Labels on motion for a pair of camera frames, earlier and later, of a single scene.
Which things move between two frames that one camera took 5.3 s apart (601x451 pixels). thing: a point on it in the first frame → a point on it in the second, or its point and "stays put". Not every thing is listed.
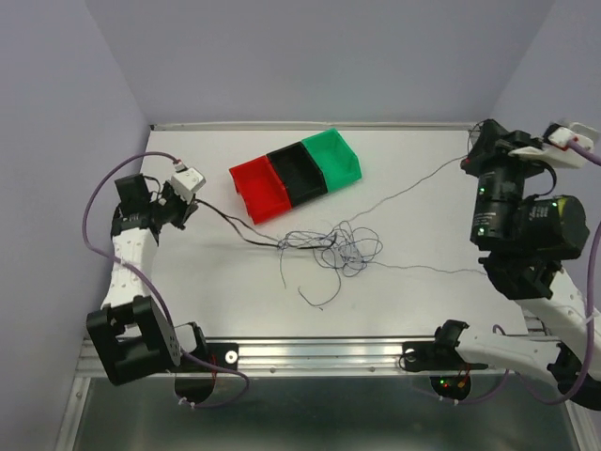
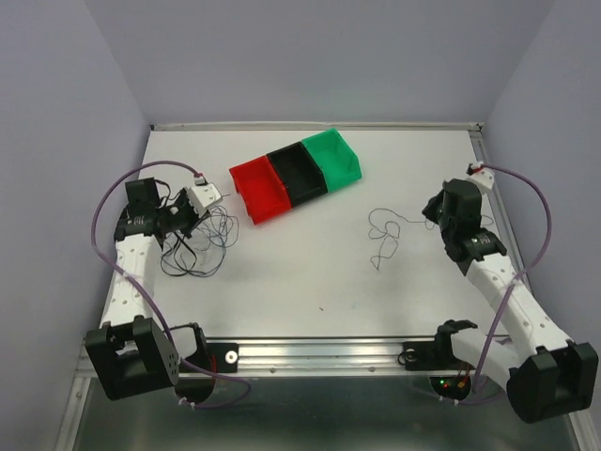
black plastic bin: x=301 y=173 stays put
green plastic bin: x=338 y=162 stays put
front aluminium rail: x=312 y=358 stays put
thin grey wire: x=403 y=190 → x=391 y=234
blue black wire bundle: x=342 y=246 → x=198 y=254
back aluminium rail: x=312 y=127 stays put
